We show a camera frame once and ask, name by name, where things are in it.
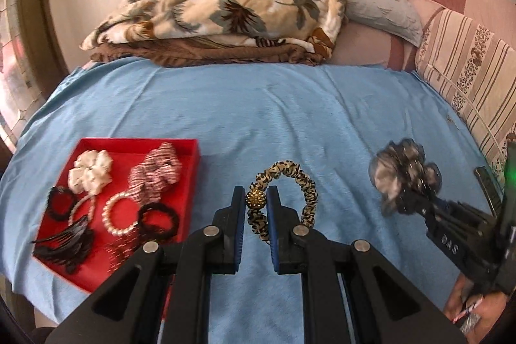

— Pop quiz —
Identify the black hair clip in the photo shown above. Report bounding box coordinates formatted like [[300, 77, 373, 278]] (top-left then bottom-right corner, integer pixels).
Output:
[[32, 217, 95, 275]]

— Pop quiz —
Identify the leopard print hair tie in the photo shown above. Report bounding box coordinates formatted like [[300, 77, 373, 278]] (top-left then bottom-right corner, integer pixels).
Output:
[[245, 161, 319, 244]]

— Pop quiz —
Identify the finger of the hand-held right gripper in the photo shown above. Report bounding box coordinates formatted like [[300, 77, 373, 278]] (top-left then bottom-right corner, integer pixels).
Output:
[[431, 198, 497, 236], [397, 193, 494, 282]]

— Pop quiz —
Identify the wooden window frame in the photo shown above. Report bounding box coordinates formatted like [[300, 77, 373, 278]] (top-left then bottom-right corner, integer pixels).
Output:
[[0, 0, 71, 155]]

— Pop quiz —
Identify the blue bed sheet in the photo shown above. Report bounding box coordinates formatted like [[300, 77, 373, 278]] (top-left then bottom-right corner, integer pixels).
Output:
[[0, 57, 504, 344]]

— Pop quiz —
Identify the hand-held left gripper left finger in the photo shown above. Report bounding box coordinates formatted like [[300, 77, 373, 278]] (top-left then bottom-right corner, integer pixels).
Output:
[[44, 186, 247, 344]]

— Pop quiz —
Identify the red tray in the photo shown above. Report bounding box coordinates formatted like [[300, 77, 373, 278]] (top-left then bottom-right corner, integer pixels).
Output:
[[32, 138, 201, 294]]

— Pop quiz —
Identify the grey pillow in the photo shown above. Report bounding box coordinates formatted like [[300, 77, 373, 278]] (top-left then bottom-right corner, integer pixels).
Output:
[[340, 0, 425, 47]]

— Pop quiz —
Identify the brown blanket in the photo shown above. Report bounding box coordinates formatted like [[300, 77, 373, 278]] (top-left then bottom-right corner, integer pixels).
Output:
[[90, 35, 335, 67]]

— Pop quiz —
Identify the grey black floral scrunchie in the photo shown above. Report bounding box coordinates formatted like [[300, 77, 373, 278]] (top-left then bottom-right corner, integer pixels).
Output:
[[369, 138, 443, 216]]

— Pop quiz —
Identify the pearl bracelet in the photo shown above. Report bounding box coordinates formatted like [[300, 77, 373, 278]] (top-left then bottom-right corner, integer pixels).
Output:
[[68, 194, 97, 227], [102, 193, 140, 237]]

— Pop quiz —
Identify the black hair tie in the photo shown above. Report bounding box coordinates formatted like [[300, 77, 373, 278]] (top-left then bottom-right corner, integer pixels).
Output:
[[47, 186, 79, 221], [138, 202, 180, 241]]

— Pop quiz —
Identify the red white cable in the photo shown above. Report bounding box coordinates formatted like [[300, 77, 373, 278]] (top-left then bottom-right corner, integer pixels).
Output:
[[453, 296, 484, 324]]

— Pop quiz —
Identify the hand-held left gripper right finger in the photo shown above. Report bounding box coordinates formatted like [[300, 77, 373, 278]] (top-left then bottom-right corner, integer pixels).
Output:
[[266, 185, 468, 344]]

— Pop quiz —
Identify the person's right hand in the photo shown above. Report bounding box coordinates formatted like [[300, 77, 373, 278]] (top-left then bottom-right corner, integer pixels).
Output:
[[443, 275, 509, 333]]

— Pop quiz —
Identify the red white striped scrunchie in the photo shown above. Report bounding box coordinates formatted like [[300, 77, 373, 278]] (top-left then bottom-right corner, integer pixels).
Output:
[[128, 143, 183, 204]]

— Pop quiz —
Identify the beaded fringe hair ornament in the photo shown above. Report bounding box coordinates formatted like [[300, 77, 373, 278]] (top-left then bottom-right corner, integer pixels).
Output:
[[105, 234, 142, 270]]

